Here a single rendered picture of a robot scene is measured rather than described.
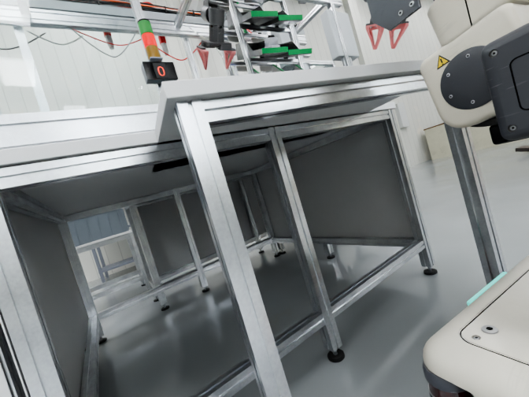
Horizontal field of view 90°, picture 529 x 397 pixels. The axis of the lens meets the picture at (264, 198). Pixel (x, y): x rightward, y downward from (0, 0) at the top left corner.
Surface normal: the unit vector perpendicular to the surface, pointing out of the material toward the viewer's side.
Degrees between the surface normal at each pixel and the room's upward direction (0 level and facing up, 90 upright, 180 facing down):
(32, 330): 90
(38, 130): 90
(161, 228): 90
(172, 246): 90
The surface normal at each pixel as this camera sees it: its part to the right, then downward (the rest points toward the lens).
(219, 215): 0.42, -0.08
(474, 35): -0.86, 0.28
